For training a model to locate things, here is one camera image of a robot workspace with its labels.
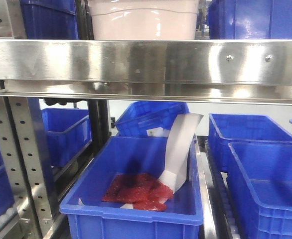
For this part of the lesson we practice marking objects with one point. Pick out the tilted blue plastic bin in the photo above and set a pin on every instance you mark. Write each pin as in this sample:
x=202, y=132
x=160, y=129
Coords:
x=149, y=118

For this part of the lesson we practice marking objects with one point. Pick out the blue bin right rear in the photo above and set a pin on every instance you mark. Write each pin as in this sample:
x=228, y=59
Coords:
x=228, y=128

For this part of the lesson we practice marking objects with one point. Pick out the blue bin left middle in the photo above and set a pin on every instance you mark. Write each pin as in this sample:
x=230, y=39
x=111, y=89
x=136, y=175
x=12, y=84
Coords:
x=67, y=131

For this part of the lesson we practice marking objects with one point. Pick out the blue bin with contents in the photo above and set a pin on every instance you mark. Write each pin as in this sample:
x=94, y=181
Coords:
x=91, y=218

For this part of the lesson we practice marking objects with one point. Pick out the blue bin upper right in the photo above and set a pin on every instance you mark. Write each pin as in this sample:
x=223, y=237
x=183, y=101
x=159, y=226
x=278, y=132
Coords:
x=250, y=19

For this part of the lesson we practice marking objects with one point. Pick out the blue bin right front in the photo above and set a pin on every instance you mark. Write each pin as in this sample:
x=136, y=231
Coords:
x=260, y=181

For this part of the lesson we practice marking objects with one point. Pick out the blue bin upper left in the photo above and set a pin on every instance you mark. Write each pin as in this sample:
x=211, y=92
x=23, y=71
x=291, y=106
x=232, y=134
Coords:
x=49, y=19

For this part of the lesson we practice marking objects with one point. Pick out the curled white paper sheet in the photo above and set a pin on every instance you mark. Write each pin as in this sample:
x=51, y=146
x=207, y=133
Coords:
x=176, y=153

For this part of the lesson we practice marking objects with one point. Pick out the red mesh bag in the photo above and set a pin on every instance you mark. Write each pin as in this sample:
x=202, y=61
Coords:
x=143, y=191

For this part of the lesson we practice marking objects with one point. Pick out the perforated steel upright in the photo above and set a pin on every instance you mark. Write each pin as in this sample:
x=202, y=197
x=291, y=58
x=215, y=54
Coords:
x=24, y=149

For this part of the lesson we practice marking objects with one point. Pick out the stainless steel shelf rail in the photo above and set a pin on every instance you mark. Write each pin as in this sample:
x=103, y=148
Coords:
x=215, y=71

